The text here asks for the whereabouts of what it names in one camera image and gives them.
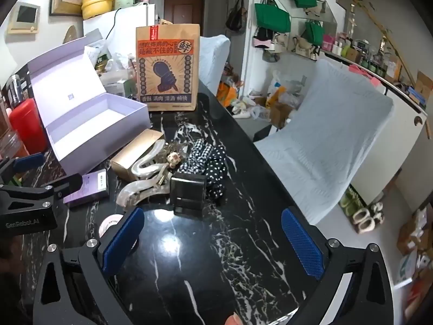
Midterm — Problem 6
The pink round tape measure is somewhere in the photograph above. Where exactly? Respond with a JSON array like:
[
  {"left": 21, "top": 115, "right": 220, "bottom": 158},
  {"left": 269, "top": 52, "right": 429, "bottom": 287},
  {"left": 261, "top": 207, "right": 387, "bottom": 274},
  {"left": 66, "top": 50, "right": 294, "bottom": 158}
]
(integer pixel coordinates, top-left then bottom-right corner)
[{"left": 98, "top": 214, "right": 123, "bottom": 242}]

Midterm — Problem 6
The small purple box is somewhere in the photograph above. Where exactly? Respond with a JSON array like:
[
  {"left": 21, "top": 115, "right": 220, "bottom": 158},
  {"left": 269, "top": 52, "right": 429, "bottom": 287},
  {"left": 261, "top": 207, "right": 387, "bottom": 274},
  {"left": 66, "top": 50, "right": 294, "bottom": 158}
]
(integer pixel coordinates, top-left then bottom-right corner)
[{"left": 63, "top": 169, "right": 109, "bottom": 208}]

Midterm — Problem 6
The gold cardboard box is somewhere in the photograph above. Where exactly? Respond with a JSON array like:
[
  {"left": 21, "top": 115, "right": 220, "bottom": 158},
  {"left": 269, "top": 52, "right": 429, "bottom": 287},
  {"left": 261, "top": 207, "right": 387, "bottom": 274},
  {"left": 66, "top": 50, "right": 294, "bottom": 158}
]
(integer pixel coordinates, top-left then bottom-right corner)
[{"left": 110, "top": 129, "right": 164, "bottom": 182}]

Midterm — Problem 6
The pearl wavy hair claw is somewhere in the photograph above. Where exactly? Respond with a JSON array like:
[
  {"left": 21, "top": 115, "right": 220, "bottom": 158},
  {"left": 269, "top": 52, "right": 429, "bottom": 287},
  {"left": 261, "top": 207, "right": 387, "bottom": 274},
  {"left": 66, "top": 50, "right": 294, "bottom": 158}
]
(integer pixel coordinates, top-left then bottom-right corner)
[{"left": 116, "top": 139, "right": 169, "bottom": 211}]

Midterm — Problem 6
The smoky translucent square cup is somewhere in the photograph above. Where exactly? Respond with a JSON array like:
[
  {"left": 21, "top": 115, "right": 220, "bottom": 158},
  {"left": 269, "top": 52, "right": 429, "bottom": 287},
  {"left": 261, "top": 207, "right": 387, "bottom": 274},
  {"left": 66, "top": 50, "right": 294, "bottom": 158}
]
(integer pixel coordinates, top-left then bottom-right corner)
[{"left": 169, "top": 173, "right": 206, "bottom": 217}]

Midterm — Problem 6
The gingham black white scrunchie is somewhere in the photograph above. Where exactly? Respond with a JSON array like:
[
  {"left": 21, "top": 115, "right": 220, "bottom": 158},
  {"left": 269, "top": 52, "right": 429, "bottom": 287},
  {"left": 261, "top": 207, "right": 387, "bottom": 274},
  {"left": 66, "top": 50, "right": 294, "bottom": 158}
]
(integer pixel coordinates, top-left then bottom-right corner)
[{"left": 178, "top": 139, "right": 214, "bottom": 175}]

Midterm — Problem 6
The person right hand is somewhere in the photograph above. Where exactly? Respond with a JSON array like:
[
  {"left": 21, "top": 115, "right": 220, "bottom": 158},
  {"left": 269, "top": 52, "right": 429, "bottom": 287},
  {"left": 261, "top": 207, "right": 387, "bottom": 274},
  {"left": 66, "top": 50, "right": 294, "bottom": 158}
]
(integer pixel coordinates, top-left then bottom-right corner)
[{"left": 225, "top": 313, "right": 243, "bottom": 325}]

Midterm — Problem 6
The red canister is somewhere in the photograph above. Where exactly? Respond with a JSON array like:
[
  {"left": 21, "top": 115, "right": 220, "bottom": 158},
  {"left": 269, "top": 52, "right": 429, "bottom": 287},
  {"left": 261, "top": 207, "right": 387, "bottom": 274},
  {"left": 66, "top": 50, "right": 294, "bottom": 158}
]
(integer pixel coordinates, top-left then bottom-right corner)
[{"left": 9, "top": 98, "right": 48, "bottom": 155}]

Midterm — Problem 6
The lavender open gift box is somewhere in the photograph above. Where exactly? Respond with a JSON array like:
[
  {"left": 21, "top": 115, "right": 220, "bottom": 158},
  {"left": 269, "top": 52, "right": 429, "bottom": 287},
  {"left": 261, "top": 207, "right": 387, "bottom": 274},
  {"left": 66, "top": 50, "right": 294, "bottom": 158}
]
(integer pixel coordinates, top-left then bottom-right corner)
[{"left": 27, "top": 35, "right": 151, "bottom": 175}]

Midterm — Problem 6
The near light blue covered chair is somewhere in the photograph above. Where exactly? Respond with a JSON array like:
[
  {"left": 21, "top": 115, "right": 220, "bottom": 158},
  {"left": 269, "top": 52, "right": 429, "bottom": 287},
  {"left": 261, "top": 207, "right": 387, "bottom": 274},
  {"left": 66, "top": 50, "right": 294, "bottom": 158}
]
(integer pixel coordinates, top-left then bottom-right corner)
[{"left": 255, "top": 60, "right": 394, "bottom": 225}]

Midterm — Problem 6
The light blue covered chair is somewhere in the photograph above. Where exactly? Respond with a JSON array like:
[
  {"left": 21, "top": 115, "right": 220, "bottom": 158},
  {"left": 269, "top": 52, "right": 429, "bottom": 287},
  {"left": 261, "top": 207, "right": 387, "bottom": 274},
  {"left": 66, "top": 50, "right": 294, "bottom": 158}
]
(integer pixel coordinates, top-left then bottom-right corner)
[
  {"left": 255, "top": 60, "right": 394, "bottom": 225},
  {"left": 199, "top": 34, "right": 231, "bottom": 95}
]

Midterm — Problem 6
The white refrigerator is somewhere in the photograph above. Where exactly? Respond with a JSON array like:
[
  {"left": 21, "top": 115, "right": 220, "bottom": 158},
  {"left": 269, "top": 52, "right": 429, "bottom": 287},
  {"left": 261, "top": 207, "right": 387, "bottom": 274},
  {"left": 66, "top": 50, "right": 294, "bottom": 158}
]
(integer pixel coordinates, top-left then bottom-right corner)
[{"left": 83, "top": 4, "right": 156, "bottom": 58}]

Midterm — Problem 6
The brown paper takeout bag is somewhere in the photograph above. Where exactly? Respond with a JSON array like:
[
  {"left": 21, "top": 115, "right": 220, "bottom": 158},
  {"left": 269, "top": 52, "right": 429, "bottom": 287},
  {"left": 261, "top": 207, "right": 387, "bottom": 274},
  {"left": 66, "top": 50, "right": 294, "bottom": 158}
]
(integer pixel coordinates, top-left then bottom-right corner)
[{"left": 136, "top": 24, "right": 200, "bottom": 112}]

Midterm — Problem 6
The yellow pot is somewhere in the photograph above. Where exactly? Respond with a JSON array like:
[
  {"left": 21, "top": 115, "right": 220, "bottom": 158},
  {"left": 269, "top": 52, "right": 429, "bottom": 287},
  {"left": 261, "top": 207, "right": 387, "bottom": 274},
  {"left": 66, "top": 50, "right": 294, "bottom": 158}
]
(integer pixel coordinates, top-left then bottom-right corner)
[{"left": 81, "top": 0, "right": 114, "bottom": 20}]

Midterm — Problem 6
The far light blue covered chair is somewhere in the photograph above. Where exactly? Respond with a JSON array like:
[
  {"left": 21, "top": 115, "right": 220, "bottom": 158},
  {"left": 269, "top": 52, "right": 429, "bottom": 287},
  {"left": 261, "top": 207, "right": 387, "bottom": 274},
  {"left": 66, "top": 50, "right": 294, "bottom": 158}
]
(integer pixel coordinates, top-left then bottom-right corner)
[{"left": 199, "top": 34, "right": 231, "bottom": 95}]

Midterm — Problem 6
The brown entrance door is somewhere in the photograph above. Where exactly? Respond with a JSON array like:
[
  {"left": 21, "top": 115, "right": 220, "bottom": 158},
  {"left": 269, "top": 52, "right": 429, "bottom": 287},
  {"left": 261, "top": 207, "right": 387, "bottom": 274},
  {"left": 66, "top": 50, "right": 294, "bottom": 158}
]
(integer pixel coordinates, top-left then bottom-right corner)
[{"left": 164, "top": 0, "right": 205, "bottom": 36}]

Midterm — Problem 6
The green tote bag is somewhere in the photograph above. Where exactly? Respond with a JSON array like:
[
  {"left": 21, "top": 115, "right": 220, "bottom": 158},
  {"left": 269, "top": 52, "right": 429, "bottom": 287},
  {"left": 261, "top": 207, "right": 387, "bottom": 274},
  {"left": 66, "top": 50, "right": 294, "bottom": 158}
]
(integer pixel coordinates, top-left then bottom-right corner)
[{"left": 255, "top": 4, "right": 291, "bottom": 33}]

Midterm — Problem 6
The wall intercom panel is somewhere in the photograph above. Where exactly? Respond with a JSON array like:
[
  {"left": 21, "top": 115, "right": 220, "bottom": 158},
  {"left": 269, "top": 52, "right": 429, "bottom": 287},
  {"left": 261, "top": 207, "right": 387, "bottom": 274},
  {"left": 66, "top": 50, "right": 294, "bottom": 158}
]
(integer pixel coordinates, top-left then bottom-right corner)
[{"left": 7, "top": 2, "right": 40, "bottom": 34}]

